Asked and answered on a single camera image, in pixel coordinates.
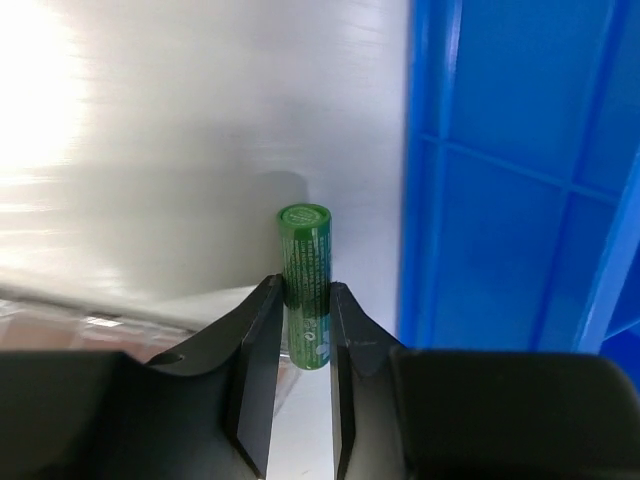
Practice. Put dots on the blue plastic organizer bin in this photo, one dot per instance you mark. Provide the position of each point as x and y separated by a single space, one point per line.
521 190

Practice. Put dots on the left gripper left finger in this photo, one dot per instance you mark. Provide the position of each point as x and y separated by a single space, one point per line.
218 389

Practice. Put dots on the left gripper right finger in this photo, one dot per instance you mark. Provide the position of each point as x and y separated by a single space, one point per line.
365 432

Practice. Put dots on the clear eyeshadow palette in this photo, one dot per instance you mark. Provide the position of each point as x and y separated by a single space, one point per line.
32 326

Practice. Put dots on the green small tube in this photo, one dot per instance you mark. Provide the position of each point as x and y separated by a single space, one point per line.
305 236

